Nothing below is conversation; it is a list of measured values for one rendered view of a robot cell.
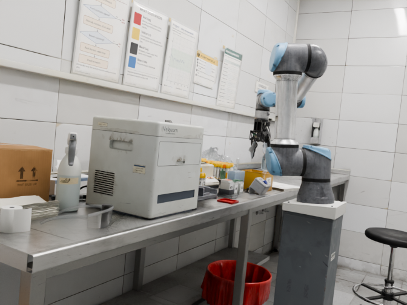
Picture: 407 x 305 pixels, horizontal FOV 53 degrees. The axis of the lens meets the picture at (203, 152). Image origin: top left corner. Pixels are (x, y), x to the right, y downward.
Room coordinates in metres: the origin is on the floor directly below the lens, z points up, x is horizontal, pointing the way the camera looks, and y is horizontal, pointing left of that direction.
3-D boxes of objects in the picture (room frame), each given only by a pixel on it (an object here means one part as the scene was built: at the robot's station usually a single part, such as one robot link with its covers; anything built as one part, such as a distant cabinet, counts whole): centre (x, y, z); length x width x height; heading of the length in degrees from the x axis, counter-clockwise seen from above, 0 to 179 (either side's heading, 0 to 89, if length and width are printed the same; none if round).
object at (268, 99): (2.03, -0.31, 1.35); 0.11 x 0.11 x 0.08; 4
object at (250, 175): (2.15, -0.30, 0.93); 0.13 x 0.13 x 0.10; 60
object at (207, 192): (1.53, 0.01, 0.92); 0.21 x 0.07 x 0.05; 150
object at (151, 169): (1.41, 0.18, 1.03); 0.31 x 0.27 x 0.30; 150
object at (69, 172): (1.23, 0.40, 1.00); 0.09 x 0.08 x 0.24; 60
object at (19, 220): (0.97, 0.44, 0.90); 0.06 x 0.06 x 0.06; 60
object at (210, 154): (2.63, -0.03, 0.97); 0.26 x 0.17 x 0.19; 165
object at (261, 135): (2.13, -0.28, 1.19); 0.09 x 0.08 x 0.12; 150
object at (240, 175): (2.05, -0.18, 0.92); 0.10 x 0.07 x 0.10; 145
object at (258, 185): (1.99, -0.28, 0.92); 0.13 x 0.07 x 0.08; 60
